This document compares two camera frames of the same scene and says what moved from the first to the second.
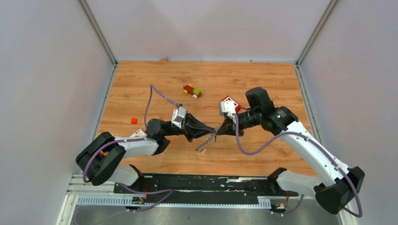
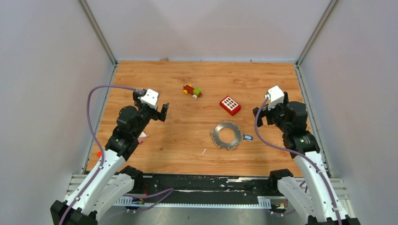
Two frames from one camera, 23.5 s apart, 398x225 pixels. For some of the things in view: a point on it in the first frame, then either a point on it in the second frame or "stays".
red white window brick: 237,107 stays
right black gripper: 228,127 -> 264,111
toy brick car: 195,93 stays
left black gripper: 192,128 -> 160,116
